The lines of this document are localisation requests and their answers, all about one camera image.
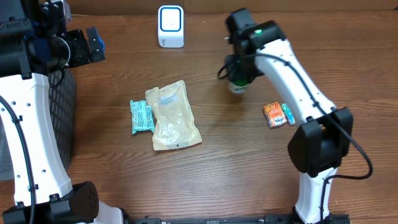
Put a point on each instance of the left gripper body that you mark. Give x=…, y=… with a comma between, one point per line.
x=77, y=51

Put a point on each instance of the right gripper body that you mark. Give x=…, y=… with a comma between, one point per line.
x=242, y=69

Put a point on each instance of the green lid jar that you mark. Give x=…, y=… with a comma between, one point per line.
x=238, y=86

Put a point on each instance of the orange tissue packet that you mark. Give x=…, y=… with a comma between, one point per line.
x=274, y=115

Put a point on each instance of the teal white tissue packet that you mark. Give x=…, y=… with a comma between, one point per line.
x=288, y=114

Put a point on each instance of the beige powder pouch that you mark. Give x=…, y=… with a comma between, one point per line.
x=175, y=125

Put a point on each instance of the teal snack packet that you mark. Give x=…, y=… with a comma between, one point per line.
x=142, y=117

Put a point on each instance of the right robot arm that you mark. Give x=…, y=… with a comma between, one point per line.
x=321, y=139

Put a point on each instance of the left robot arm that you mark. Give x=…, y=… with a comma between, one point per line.
x=35, y=43

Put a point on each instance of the white barcode scanner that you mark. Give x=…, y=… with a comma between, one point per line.
x=171, y=26

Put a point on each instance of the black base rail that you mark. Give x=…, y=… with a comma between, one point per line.
x=236, y=221

